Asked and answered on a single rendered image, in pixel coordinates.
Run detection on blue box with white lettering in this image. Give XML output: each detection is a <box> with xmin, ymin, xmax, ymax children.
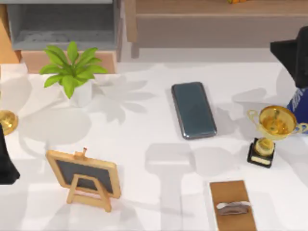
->
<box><xmin>286</xmin><ymin>87</ymin><xmax>308</xmax><ymax>135</ymax></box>

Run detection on gold trophy on black base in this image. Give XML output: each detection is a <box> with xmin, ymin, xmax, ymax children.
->
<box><xmin>247</xmin><ymin>105</ymin><xmax>308</xmax><ymax>169</ymax></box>

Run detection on green plant in white pot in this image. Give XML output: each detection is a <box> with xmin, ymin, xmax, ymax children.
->
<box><xmin>38</xmin><ymin>41</ymin><xmax>109</xmax><ymax>108</ymax></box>

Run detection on dark grey phone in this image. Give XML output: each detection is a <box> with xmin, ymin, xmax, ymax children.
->
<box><xmin>171</xmin><ymin>81</ymin><xmax>218</xmax><ymax>141</ymax></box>

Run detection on wooden cupboard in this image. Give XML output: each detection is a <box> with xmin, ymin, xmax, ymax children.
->
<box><xmin>0</xmin><ymin>4</ymin><xmax>23</xmax><ymax>64</ymax></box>

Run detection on shallow salmon-coloured box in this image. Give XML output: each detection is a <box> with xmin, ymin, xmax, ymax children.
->
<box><xmin>21</xmin><ymin>49</ymin><xmax>118</xmax><ymax>74</ymax></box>

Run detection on grey cabinet with dark inside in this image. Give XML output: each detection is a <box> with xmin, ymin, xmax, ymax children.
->
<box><xmin>6</xmin><ymin>0</ymin><xmax>121</xmax><ymax>51</ymax></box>

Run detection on silver metal clip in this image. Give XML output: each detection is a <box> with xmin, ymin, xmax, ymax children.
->
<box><xmin>216</xmin><ymin>200</ymin><xmax>252</xmax><ymax>216</ymax></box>

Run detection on wooden framed blackboard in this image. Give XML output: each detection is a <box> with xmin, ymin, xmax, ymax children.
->
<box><xmin>45</xmin><ymin>147</ymin><xmax>122</xmax><ymax>213</ymax></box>

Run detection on brown wooden board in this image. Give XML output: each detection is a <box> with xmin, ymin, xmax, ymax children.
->
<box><xmin>209</xmin><ymin>180</ymin><xmax>258</xmax><ymax>231</ymax></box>

